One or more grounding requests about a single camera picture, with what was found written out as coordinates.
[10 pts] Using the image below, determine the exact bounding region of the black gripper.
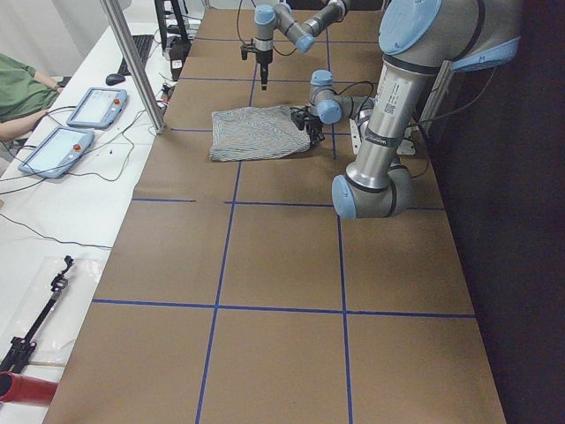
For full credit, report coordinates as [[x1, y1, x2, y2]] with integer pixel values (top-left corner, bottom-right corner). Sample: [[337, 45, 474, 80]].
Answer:
[[255, 49, 272, 90], [305, 114, 325, 146]]

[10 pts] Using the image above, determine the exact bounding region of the striped polo shirt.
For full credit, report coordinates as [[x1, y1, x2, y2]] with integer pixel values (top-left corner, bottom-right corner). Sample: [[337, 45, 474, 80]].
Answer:
[[209, 105, 310, 162]]

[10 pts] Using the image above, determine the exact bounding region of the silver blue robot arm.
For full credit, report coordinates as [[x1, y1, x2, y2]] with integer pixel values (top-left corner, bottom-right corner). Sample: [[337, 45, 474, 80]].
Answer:
[[245, 1, 350, 91], [310, 1, 523, 219]]

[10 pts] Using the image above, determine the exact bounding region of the black box with label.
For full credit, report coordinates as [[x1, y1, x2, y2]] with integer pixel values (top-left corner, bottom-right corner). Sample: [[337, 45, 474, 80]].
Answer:
[[163, 36, 192, 81]]

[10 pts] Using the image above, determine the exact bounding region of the black keyboard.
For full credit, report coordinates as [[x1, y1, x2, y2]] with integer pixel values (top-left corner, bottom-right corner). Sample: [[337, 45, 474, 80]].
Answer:
[[117, 34, 154, 76]]

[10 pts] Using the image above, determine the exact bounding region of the black computer mouse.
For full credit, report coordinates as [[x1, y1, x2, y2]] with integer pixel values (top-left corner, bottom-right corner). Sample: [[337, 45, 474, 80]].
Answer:
[[105, 73, 125, 87]]

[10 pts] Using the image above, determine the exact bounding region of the upper teach pendant tablet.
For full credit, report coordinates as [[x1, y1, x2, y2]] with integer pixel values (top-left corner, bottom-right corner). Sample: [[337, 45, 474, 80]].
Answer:
[[66, 87, 128, 130]]

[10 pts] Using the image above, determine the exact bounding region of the teach pendant tablet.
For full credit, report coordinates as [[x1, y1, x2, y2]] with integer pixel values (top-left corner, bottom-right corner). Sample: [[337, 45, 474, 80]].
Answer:
[[18, 125, 94, 178], [66, 87, 128, 130]]

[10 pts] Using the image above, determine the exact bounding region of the lower teach pendant tablet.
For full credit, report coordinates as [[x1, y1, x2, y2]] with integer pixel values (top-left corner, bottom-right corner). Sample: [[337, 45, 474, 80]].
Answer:
[[18, 125, 94, 178]]

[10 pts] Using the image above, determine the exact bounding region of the person in green shirt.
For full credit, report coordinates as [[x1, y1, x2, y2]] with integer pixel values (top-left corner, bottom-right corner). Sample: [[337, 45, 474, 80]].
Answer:
[[1, 54, 64, 143]]

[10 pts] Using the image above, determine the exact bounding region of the black grabber tool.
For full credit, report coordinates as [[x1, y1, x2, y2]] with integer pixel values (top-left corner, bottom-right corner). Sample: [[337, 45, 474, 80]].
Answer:
[[0, 254, 75, 375]]

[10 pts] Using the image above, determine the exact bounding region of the red cylinder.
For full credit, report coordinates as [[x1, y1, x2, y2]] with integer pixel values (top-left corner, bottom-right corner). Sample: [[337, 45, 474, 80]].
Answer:
[[1, 372, 58, 406]]

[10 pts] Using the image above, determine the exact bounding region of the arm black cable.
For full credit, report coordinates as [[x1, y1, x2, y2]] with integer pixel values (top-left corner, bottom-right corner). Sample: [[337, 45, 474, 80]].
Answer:
[[290, 79, 376, 111], [236, 0, 301, 57]]

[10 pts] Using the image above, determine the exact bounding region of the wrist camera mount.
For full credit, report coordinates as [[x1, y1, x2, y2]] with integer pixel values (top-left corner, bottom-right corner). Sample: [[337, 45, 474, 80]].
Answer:
[[240, 39, 256, 61], [290, 107, 308, 131]]

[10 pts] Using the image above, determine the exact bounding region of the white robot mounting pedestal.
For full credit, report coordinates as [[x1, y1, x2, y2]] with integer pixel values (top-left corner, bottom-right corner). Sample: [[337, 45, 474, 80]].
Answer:
[[349, 118, 417, 156]]

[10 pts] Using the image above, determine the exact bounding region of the aluminium frame post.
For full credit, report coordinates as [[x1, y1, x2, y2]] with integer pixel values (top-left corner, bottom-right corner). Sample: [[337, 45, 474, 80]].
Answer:
[[100, 0, 166, 134]]

